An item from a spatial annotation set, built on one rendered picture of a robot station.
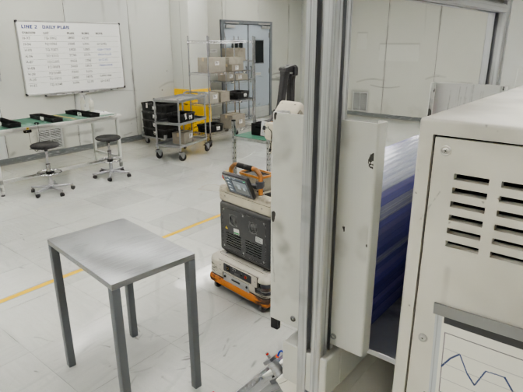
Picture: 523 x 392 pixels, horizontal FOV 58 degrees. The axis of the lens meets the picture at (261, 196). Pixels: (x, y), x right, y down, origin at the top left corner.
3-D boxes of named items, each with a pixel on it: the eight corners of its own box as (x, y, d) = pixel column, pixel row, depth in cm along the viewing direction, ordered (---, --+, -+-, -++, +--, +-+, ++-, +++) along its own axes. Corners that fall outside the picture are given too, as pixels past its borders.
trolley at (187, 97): (154, 159, 754) (149, 96, 723) (185, 148, 832) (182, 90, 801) (182, 162, 733) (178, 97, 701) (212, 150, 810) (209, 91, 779)
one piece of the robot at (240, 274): (256, 288, 321) (256, 278, 319) (218, 268, 350) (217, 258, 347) (258, 287, 323) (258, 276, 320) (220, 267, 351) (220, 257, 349)
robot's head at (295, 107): (292, 117, 326) (301, 100, 330) (270, 114, 341) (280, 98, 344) (301, 130, 336) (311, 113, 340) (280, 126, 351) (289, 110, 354)
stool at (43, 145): (24, 194, 583) (15, 144, 563) (63, 184, 621) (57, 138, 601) (43, 201, 553) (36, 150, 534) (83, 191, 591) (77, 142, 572)
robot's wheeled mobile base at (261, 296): (265, 313, 320) (265, 280, 312) (208, 281, 364) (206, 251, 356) (327, 279, 365) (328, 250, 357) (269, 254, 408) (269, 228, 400)
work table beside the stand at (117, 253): (135, 332, 305) (123, 217, 280) (201, 386, 258) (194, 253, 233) (66, 364, 275) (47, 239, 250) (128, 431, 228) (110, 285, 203)
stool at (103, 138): (85, 180, 642) (79, 138, 624) (107, 169, 689) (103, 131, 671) (119, 183, 627) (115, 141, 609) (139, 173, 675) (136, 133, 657)
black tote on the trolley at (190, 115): (181, 124, 739) (181, 114, 735) (166, 122, 751) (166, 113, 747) (195, 120, 773) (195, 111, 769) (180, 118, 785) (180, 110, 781)
